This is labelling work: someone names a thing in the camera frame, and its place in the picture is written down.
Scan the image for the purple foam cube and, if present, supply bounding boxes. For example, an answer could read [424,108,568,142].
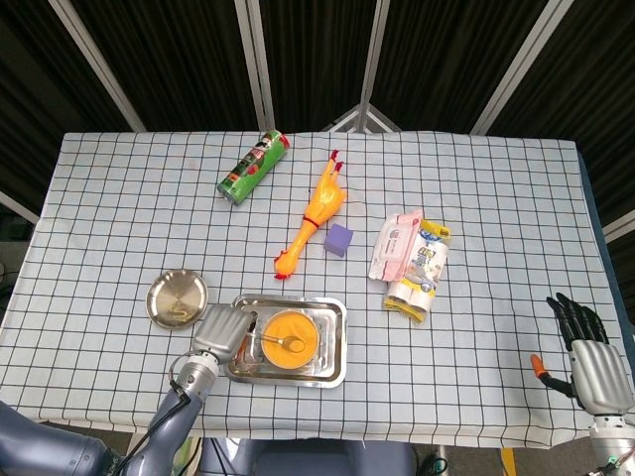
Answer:
[323,223,354,258]

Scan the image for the round metal plate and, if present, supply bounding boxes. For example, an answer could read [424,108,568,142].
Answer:
[145,268,209,330]

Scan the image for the small metal spoon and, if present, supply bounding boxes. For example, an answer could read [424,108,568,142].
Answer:
[260,334,306,352]

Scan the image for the yellow white bag rolls pack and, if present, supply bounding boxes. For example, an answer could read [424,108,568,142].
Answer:
[381,219,452,326]

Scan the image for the left arm wrist cable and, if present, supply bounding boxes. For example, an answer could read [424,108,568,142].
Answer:
[116,354,193,476]

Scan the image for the blue checked tablecloth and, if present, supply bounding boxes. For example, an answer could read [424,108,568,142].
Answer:
[0,130,634,450]

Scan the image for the pink wet wipes pack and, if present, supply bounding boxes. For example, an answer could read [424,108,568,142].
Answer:
[367,209,426,283]

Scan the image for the blue chair seat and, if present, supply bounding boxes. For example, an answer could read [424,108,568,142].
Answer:
[237,438,416,476]

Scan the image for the dark folding screen white frames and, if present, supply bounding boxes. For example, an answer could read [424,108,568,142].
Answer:
[0,0,635,244]

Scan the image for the black green cable bundle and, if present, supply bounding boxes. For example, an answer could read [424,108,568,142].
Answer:
[416,445,450,476]

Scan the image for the rectangular metal tray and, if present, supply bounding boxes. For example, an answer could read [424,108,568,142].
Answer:
[222,294,348,390]

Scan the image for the yellow rubber chicken toy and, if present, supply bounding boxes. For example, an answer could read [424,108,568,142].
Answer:
[273,149,348,282]

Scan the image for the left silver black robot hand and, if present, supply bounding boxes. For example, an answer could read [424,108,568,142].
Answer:
[191,302,260,366]

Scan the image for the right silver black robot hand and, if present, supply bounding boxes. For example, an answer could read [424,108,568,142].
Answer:
[529,292,629,416]

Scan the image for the green chips can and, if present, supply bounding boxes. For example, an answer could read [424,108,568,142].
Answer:
[215,129,292,207]

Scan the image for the white bowl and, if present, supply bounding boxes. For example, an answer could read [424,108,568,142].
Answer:
[260,307,321,371]

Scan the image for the yellow-orange powder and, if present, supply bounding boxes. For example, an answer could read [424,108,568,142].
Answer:
[262,310,318,367]

